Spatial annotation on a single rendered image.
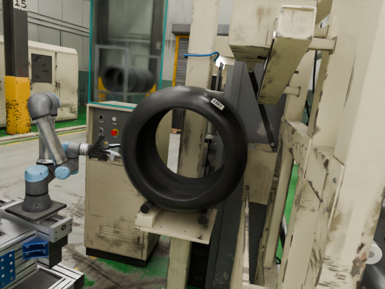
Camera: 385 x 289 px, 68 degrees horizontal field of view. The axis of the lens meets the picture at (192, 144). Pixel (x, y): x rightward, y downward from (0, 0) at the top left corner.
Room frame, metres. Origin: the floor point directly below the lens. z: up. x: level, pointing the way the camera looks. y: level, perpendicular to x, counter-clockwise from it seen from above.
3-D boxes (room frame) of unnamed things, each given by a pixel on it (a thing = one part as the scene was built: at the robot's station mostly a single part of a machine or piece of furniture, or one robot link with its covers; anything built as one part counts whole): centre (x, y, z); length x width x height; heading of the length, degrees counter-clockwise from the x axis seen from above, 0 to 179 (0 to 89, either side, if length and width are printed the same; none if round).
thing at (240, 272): (1.10, -0.26, 0.65); 0.90 x 0.02 x 0.70; 170
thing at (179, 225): (1.39, 0.03, 0.80); 0.37 x 0.36 x 0.02; 80
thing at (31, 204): (1.49, 0.85, 0.77); 0.15 x 0.15 x 0.10
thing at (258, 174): (1.54, -0.39, 1.05); 0.20 x 0.15 x 0.30; 170
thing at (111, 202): (2.22, 0.51, 0.63); 0.56 x 0.41 x 1.27; 80
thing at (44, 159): (1.63, 0.87, 1.09); 0.15 x 0.12 x 0.55; 6
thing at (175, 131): (8.31, 0.42, 0.38); 1.20 x 0.80 x 0.76; 168
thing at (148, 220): (1.41, 0.16, 0.83); 0.36 x 0.09 x 0.06; 170
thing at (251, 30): (1.21, -0.24, 1.71); 0.61 x 0.25 x 0.15; 170
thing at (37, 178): (1.50, 0.85, 0.88); 0.13 x 0.12 x 0.14; 6
